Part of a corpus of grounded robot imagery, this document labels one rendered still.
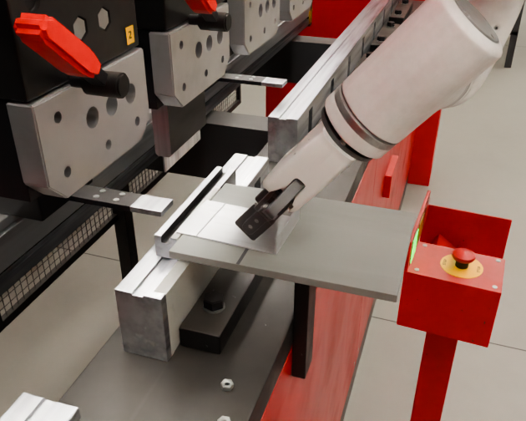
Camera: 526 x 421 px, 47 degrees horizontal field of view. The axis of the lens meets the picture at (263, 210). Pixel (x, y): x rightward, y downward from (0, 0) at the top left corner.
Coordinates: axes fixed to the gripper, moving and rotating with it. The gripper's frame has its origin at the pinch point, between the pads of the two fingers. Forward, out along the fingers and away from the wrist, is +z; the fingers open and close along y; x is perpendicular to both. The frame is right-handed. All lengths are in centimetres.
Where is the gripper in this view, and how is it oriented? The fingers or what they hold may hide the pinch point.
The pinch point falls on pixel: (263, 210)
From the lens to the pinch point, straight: 71.9
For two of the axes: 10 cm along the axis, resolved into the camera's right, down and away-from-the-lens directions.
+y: -3.6, 4.7, -8.1
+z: -6.0, 5.4, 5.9
